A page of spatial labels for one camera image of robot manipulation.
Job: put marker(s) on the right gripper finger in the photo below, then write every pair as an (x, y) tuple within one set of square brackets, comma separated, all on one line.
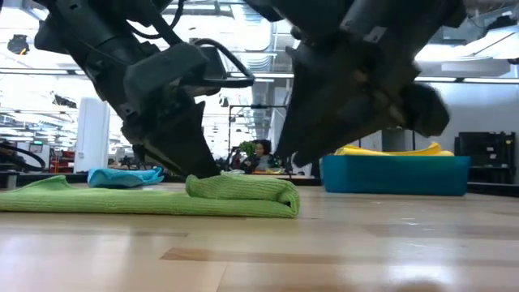
[(425, 109), (316, 134)]

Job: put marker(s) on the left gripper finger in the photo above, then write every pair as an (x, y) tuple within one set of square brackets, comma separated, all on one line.
[(182, 150)]

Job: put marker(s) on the yellow microfiber towel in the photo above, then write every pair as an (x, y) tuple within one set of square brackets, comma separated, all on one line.
[(405, 152)]

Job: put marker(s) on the green microfiber towel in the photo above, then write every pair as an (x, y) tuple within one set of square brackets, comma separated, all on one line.
[(142, 203)]

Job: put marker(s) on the blue microfiber towel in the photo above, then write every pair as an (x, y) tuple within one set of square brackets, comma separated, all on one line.
[(121, 177)]

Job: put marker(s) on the teal plastic bin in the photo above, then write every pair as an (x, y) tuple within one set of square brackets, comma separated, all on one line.
[(395, 174)]

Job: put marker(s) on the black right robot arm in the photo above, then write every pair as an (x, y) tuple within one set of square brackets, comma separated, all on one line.
[(365, 16)]

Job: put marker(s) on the long ceiling light bar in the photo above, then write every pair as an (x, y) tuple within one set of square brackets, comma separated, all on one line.
[(466, 80)]

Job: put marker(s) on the brown background table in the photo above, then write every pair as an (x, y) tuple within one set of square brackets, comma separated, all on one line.
[(275, 176)]

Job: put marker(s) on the person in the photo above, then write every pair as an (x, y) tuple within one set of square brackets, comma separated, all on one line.
[(261, 156)]

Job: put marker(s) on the green potted plant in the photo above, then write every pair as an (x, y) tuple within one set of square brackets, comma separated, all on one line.
[(247, 147)]

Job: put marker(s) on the black shelf unit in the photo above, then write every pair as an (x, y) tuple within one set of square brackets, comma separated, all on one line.
[(484, 156)]

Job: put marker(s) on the dark side desk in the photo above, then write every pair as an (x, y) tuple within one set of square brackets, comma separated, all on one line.
[(40, 178)]

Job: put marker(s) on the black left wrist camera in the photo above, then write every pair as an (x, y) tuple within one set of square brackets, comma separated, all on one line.
[(213, 65)]

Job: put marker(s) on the black ceiling camera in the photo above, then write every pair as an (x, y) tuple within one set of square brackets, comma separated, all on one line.
[(18, 44)]

